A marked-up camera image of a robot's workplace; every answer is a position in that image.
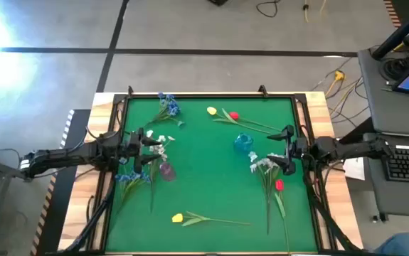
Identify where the yellow floor cable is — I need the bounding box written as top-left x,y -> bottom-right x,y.
302,0 -> 328,23

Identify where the yellow extension cable with plug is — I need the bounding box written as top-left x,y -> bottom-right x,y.
324,70 -> 358,115

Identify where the yellow artificial tulip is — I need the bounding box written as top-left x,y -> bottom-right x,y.
206,106 -> 272,135
171,211 -> 251,228

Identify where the black metal rig frame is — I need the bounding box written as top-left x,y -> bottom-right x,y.
58,85 -> 365,256

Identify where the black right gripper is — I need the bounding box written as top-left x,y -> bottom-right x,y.
266,124 -> 308,176

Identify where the black striped floor plate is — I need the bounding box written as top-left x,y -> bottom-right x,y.
383,0 -> 409,29
29,109 -> 92,256

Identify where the white artificial flower bunch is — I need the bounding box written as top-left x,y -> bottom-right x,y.
248,151 -> 286,235
145,129 -> 176,214

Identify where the blue artificial flower bunch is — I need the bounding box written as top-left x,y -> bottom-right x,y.
114,158 -> 152,217
143,92 -> 186,129

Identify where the thick black pole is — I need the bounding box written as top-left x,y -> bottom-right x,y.
371,0 -> 409,61

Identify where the grey computer cart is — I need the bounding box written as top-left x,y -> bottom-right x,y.
357,48 -> 409,223

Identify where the coiled black cable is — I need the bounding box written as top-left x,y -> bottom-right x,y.
380,55 -> 409,82

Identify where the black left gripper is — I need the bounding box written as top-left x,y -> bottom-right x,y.
118,127 -> 162,175

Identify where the green table mat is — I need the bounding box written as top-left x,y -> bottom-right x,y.
105,96 -> 319,254

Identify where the purple ribbed glass vase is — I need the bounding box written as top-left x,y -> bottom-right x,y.
159,161 -> 176,182

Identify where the blue embossed glass vase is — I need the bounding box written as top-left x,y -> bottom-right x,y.
233,132 -> 255,154

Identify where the person's leg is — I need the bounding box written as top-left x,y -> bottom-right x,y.
373,233 -> 409,256

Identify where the black computer keyboard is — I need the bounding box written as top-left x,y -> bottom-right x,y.
381,144 -> 409,184

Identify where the white paper sheet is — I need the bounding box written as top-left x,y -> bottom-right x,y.
342,157 -> 366,181

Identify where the black floor cable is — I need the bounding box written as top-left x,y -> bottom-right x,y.
255,0 -> 282,18

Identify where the red artificial tulip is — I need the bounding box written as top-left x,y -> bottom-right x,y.
274,179 -> 291,254
221,107 -> 283,132

